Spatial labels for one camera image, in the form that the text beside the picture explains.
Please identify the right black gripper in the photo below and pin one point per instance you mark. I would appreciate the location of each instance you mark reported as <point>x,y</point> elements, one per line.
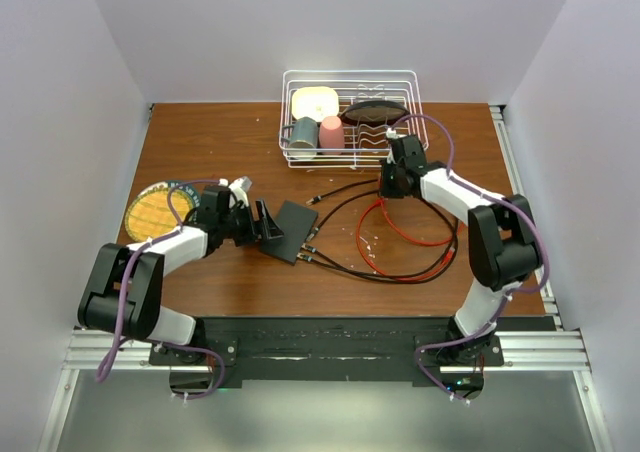
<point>385,190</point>

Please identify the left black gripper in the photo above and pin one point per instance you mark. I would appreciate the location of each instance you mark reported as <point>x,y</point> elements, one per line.
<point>249,237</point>

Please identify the black network switch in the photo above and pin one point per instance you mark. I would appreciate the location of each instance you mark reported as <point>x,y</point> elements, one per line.
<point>296,222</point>

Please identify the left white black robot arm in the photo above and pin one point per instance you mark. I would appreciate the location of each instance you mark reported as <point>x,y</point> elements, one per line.
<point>124,289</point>

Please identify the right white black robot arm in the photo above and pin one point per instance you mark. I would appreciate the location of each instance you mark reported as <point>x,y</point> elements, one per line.
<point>504,247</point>

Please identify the dark brown oval bowl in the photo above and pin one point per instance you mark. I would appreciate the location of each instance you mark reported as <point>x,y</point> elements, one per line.
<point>373,113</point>

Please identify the pink cup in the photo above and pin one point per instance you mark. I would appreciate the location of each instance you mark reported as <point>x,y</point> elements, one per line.
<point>331,135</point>

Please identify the grey mug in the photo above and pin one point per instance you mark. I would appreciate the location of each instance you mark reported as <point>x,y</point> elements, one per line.
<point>302,133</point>

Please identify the cream square plate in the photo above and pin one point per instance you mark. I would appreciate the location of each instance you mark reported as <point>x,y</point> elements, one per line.
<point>315,102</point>

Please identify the round yellow green coaster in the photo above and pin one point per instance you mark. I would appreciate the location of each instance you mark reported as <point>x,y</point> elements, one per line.
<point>149,216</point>

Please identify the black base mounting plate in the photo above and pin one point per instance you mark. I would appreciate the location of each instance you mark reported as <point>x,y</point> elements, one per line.
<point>362,349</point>

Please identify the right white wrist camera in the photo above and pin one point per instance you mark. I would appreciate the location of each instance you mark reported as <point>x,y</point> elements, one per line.
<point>393,134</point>

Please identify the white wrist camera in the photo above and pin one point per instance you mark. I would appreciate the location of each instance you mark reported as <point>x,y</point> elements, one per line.
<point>393,134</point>
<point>239,189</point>

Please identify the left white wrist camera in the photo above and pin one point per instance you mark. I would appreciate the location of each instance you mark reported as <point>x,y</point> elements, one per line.
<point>239,189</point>

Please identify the white wire dish rack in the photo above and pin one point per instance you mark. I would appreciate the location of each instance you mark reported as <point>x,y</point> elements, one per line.
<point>364,146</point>

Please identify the aluminium frame rail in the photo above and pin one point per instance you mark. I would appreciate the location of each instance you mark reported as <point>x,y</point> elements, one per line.
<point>111,398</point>

